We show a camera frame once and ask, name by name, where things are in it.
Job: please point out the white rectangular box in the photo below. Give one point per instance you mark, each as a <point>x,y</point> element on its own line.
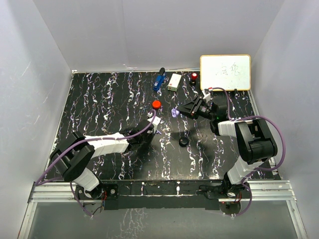
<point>173,84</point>

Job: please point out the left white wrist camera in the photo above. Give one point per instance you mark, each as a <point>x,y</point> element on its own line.
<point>156,120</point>

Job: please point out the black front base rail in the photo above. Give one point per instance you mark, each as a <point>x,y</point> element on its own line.
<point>167,194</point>

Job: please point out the orange earbud charging case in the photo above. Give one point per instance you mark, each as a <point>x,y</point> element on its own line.
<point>156,104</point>

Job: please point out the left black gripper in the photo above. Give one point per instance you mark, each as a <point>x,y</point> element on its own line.
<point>151,136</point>

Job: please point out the white whiteboard wooden frame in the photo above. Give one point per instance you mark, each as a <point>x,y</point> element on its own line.
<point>230,72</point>

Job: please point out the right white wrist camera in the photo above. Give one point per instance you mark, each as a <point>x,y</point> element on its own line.
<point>207,94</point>

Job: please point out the red emergency stop button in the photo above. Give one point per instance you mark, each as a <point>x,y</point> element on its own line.
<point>193,78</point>

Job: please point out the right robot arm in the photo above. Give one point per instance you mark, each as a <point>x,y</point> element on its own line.
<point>254,140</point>

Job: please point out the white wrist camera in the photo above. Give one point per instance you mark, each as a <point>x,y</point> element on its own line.
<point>156,120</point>
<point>207,94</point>

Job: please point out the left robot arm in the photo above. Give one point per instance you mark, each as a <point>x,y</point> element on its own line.
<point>77,150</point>

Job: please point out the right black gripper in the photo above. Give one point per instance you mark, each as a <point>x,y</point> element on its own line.
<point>191,108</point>

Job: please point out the blue black stapler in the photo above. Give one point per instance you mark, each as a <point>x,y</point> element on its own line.
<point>159,79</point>

